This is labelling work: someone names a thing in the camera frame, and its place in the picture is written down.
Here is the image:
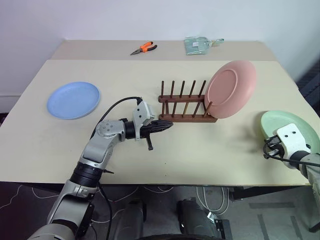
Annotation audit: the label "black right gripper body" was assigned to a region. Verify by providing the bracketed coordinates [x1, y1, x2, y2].
[270, 136, 286, 158]

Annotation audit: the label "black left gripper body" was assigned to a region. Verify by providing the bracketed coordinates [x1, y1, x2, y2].
[138, 123, 158, 152]

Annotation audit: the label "green plate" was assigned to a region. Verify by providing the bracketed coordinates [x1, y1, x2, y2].
[259, 110, 320, 151]

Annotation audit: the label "wooden dish rack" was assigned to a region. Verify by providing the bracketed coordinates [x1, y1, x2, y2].
[157, 79, 219, 124]

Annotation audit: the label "pink plate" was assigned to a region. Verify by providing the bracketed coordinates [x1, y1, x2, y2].
[204, 60, 258, 119]

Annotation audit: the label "blue plate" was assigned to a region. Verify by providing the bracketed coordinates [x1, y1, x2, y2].
[46, 81, 101, 121]

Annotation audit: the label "green packaged cloth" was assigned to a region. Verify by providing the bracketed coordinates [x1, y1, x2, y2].
[184, 36, 212, 56]

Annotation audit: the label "dark rounded robot leg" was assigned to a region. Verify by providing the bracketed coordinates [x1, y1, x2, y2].
[175, 197, 234, 240]

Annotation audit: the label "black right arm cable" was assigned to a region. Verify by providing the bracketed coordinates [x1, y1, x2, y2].
[262, 143, 320, 167]

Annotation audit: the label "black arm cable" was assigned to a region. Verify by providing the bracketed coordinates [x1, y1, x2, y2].
[262, 143, 320, 167]
[94, 96, 143, 137]

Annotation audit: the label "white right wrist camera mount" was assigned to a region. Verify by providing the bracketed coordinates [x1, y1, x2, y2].
[275, 122, 313, 157]

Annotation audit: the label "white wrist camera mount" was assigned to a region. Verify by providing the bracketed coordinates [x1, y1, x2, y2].
[131, 100, 156, 142]
[275, 122, 313, 157]

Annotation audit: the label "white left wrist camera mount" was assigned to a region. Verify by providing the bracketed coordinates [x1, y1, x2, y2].
[131, 100, 156, 142]

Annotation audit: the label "black table frame bar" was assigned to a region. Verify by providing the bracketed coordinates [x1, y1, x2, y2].
[229, 185, 312, 201]

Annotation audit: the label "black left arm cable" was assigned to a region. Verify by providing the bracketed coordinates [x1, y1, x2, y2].
[94, 96, 143, 137]

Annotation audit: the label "white coiled floor cable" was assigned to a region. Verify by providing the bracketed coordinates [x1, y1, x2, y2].
[195, 185, 231, 216]

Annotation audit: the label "thin white floor cable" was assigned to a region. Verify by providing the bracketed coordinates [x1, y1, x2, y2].
[0, 184, 176, 211]

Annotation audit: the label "orange handled pliers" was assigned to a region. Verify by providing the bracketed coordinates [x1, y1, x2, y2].
[129, 41, 158, 56]

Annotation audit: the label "black hanging cable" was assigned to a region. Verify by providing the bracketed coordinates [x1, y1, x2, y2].
[98, 183, 114, 240]

